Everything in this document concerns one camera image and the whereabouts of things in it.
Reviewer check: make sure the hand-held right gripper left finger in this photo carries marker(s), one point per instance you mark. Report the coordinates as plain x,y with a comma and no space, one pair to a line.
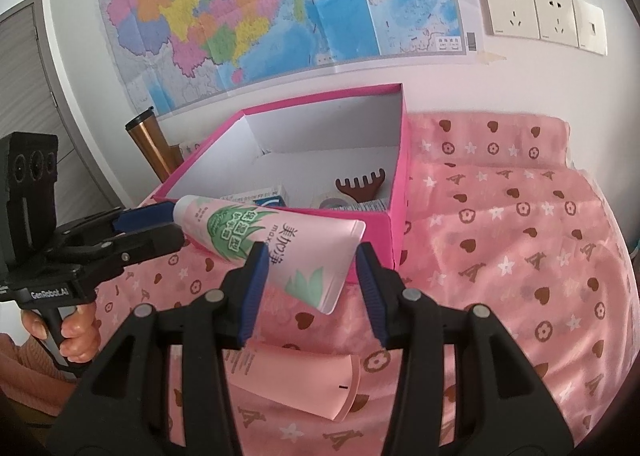
252,286

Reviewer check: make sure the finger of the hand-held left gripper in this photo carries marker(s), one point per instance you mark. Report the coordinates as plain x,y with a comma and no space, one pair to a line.
145,216
150,241

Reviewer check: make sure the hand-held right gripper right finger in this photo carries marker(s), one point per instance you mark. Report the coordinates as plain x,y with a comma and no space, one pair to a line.
372,296

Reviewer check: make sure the pink aloe cream tube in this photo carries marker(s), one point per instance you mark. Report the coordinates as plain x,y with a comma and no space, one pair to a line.
280,246

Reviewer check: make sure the blue and white medicine box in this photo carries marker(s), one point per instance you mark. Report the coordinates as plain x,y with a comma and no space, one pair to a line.
265,200

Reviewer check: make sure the white tape roll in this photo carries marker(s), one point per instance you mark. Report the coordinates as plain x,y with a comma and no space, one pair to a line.
345,200

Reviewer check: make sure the brown wooden comb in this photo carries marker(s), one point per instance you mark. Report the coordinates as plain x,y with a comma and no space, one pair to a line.
365,188

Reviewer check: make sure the pink cardboard box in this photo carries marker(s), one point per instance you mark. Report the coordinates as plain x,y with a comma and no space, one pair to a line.
325,136

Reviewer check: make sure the person's left forearm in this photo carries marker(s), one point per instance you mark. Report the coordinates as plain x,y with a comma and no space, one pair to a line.
25,371

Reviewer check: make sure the person's left hand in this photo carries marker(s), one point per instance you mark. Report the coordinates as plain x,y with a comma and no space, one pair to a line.
80,341

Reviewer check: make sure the copper tumbler with black lid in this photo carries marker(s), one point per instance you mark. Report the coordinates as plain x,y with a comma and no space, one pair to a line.
152,146

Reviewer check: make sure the grey wardrobe door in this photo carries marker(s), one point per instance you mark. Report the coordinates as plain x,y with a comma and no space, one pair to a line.
50,86

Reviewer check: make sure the pink printed cloth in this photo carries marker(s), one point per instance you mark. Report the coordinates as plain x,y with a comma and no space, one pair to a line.
500,236

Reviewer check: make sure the beige tape strip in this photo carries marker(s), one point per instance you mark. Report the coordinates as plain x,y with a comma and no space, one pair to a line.
492,56

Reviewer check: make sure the colourful wall map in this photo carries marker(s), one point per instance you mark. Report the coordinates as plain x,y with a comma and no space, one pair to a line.
250,11

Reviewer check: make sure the white wall socket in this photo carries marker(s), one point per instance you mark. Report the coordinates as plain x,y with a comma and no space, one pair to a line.
505,9
556,16

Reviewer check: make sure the white wall jack plate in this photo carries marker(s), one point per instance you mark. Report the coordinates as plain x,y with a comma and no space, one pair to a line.
591,29

